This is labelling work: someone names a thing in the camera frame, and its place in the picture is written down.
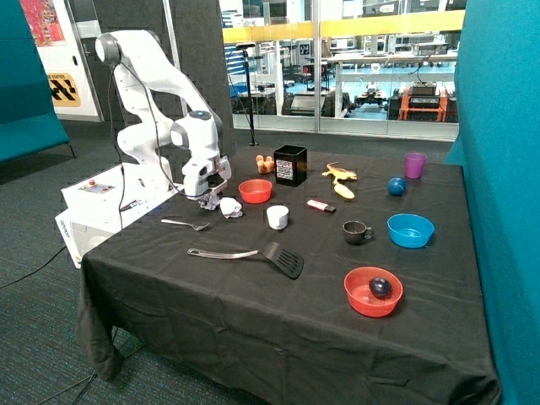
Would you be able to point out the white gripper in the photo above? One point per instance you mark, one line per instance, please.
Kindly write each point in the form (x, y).
(202, 177)

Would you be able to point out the white paper ball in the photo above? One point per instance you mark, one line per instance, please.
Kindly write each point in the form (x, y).
(211, 206)

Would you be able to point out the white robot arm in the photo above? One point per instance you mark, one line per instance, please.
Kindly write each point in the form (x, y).
(171, 111)

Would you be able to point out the silver metal fork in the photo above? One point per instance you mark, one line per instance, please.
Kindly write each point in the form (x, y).
(196, 227)

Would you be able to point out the small red bowl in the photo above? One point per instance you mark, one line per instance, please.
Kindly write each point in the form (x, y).
(255, 191)

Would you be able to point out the orange toy blob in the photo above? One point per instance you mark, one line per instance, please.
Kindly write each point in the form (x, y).
(265, 165)

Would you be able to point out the white plastic cup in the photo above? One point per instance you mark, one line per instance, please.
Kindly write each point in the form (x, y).
(278, 217)

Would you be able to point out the black square bin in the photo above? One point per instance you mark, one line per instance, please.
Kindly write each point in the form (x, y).
(290, 165)

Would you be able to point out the black slotted spatula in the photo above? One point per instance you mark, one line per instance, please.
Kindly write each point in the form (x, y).
(287, 262)

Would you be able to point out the pink highlighter marker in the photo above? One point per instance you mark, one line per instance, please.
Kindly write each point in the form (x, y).
(321, 206)

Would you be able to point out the white robot control box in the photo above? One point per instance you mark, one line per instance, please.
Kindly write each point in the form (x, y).
(105, 203)

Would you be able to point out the yellow toy banana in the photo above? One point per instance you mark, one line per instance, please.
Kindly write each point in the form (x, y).
(343, 191)

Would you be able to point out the yellow toy lizard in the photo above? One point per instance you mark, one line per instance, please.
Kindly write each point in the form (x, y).
(339, 174)

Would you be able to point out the black tablecloth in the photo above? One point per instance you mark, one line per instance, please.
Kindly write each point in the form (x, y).
(246, 325)

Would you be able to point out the black coffee cup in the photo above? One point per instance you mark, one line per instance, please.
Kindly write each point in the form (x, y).
(356, 233)

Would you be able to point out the black tripod stand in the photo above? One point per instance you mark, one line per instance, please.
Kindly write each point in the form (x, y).
(243, 48)

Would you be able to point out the yellow black sign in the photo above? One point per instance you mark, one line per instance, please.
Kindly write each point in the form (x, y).
(64, 90)

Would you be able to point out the blue ball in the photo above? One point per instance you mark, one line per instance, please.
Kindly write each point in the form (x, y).
(396, 186)

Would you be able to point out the large red bowl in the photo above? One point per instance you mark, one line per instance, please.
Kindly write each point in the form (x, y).
(356, 284)

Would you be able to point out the dark purple plum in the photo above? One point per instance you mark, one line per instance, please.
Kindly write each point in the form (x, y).
(380, 287)

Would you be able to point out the teal sofa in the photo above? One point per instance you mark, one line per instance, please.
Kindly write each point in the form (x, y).
(29, 123)

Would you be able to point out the blue plastic bowl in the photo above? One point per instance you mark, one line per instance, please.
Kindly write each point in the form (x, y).
(410, 230)

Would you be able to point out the purple plastic cup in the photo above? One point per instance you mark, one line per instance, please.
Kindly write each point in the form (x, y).
(414, 164)

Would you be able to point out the orange wheeled robot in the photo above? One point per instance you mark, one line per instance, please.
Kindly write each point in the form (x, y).
(423, 102)

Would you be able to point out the teal partition panel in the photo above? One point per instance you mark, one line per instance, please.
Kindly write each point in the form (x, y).
(497, 88)

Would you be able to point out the red wall poster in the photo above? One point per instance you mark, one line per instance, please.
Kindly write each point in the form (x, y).
(43, 21)

